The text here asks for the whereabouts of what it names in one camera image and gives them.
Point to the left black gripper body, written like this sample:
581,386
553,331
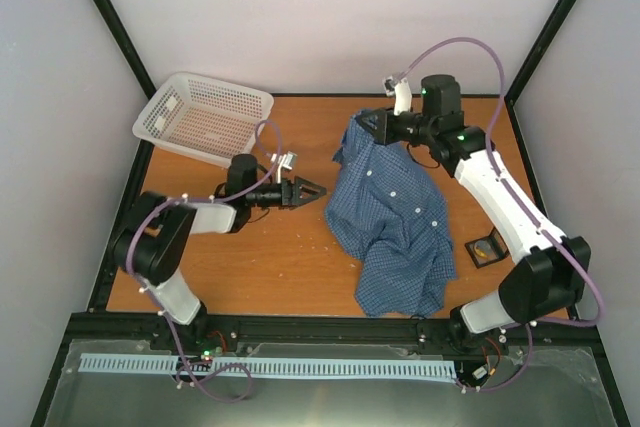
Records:
279,199

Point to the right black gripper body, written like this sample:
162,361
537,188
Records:
419,134

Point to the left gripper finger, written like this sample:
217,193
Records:
307,186
307,196

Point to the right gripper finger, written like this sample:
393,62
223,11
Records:
372,116
377,132

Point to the blue plaid shirt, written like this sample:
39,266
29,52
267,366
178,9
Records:
386,212

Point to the white perforated plastic basket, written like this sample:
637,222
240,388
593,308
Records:
202,118

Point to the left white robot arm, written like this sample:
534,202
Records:
150,242

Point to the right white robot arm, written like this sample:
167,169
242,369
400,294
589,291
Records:
550,269

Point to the gold brooch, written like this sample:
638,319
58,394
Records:
482,249

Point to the black brooch box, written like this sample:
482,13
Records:
499,250

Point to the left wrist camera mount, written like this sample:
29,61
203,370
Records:
284,161

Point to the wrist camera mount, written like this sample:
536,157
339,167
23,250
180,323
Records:
399,89
284,161

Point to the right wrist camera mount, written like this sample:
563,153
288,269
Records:
399,89

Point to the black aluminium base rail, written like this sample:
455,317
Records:
234,333

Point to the light blue cable duct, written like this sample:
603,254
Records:
273,368

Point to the right black frame post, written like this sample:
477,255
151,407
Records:
543,41

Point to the black frame post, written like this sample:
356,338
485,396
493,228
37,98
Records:
543,41
118,31

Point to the left black frame post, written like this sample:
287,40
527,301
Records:
118,31

